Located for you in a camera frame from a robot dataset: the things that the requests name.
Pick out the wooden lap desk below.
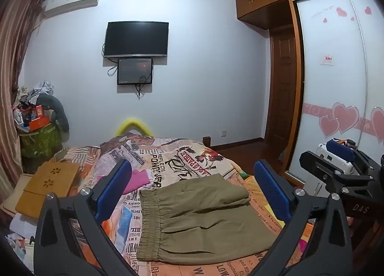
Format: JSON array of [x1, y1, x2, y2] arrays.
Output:
[[15, 161, 81, 215]]

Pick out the striped brown curtain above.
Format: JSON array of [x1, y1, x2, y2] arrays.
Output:
[[0, 0, 46, 174]]

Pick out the black wall television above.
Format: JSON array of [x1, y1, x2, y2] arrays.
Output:
[[103, 21, 169, 59]]

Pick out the pink cloth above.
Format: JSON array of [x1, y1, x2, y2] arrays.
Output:
[[121, 169, 152, 195]]

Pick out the small black wall monitor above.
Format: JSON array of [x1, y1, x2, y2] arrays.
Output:
[[117, 58, 154, 86]]

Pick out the pile of clothes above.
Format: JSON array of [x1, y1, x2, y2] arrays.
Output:
[[17, 80, 54, 106]]

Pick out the white air conditioner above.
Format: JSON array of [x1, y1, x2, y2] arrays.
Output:
[[44, 0, 103, 18]]

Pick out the printed blanket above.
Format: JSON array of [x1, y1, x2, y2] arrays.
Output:
[[54, 132, 315, 276]]

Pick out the white plastic device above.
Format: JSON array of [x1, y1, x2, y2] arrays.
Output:
[[316, 142, 360, 175]]

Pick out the green patterned bag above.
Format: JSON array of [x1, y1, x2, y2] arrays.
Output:
[[19, 123, 62, 158]]

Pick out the yellow foam pillow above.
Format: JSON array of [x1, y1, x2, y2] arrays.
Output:
[[115, 118, 153, 137]]

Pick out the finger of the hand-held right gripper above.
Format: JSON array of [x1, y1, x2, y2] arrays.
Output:
[[299, 150, 373, 184], [326, 139, 372, 174]]

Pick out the brown wooden door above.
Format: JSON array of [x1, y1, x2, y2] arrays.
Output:
[[264, 28, 301, 145]]

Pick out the white heart-print wardrobe door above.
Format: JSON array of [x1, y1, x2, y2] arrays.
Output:
[[348, 0, 384, 156], [283, 0, 366, 174]]

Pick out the olive green pants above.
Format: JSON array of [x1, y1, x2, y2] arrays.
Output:
[[136, 173, 278, 265]]

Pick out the white printed cloth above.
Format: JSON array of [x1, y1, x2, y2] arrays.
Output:
[[6, 212, 36, 264]]

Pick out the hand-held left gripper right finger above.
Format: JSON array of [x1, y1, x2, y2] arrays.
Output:
[[248, 159, 351, 276]]

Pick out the orange box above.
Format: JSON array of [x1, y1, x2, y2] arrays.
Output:
[[28, 115, 50, 131]]

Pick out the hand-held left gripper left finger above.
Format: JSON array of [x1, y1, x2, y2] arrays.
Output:
[[34, 158, 141, 276]]

